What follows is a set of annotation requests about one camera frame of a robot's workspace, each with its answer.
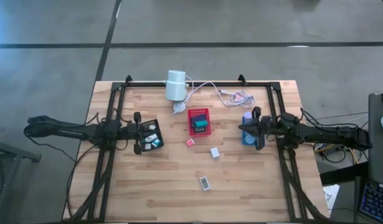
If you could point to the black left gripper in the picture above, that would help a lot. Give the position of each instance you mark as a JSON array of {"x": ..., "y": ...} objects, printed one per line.
[{"x": 130, "y": 131}]

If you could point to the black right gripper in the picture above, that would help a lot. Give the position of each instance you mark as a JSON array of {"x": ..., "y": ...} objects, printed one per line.
[{"x": 273, "y": 127}]

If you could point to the blue sand timer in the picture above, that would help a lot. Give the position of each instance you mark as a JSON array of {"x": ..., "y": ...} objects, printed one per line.
[{"x": 249, "y": 139}]

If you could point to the large white black-faced charger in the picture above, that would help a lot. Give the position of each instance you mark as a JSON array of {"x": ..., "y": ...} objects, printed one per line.
[{"x": 152, "y": 127}]

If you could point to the pale purple sand timer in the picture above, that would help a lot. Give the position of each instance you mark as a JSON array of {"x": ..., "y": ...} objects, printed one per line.
[{"x": 248, "y": 115}]

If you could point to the small white black-faced charger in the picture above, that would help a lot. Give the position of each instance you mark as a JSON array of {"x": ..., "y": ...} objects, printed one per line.
[{"x": 147, "y": 146}]

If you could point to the small teal and white charger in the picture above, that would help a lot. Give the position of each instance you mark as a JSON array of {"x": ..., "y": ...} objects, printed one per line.
[{"x": 156, "y": 143}]

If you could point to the white square wall charger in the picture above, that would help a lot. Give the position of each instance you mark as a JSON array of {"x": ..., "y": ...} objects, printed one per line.
[{"x": 215, "y": 152}]

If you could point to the pink and white charger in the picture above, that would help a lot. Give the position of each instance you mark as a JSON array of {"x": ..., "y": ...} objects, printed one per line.
[{"x": 190, "y": 142}]

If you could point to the teal digital clock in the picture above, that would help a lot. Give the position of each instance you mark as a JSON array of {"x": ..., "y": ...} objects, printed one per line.
[{"x": 201, "y": 124}]

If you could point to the white digital clock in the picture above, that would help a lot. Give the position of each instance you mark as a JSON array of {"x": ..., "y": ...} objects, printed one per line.
[{"x": 205, "y": 183}]

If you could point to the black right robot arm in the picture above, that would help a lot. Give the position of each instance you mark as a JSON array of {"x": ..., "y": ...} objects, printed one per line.
[{"x": 331, "y": 134}]

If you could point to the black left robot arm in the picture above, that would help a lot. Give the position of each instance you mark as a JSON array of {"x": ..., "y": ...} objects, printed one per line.
[{"x": 69, "y": 130}]

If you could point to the blue plastic basket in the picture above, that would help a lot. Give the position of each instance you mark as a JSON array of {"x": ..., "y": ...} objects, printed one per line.
[{"x": 245, "y": 143}]

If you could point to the black plastic basket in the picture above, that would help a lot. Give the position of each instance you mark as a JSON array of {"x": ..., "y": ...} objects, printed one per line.
[{"x": 158, "y": 123}]

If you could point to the red plastic basket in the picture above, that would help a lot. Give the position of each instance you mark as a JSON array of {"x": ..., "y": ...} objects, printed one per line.
[{"x": 191, "y": 112}]

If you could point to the white cylindrical lamp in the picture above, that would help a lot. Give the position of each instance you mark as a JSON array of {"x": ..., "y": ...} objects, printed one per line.
[{"x": 175, "y": 85}]

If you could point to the black beam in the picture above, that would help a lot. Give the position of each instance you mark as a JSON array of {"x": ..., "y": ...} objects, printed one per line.
[{"x": 343, "y": 174}]

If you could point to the white paper sheet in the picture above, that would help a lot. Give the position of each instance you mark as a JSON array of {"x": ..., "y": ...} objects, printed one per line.
[{"x": 331, "y": 196}]

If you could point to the dark grey side desk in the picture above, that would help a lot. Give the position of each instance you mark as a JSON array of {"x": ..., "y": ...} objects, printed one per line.
[{"x": 376, "y": 149}]

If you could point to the grey metal stand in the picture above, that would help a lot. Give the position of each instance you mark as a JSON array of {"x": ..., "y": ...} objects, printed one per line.
[{"x": 17, "y": 152}]

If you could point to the backlit black keyboard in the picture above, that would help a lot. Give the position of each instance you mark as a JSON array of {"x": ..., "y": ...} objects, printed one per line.
[{"x": 376, "y": 202}]

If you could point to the black metal table frame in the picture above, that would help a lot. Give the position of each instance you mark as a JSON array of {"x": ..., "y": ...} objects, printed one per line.
[{"x": 147, "y": 83}]

